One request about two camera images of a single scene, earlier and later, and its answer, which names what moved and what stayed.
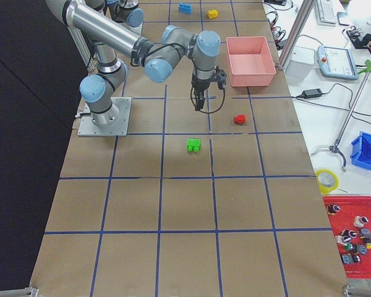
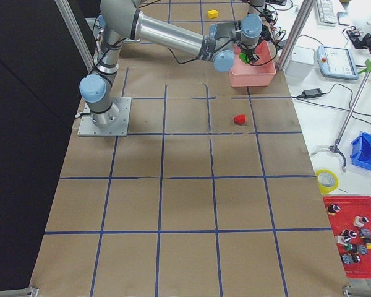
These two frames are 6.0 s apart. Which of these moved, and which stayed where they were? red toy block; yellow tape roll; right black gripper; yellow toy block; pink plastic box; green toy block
Moved: right black gripper; green toy block
Stayed: pink plastic box; red toy block; yellow toy block; yellow tape roll
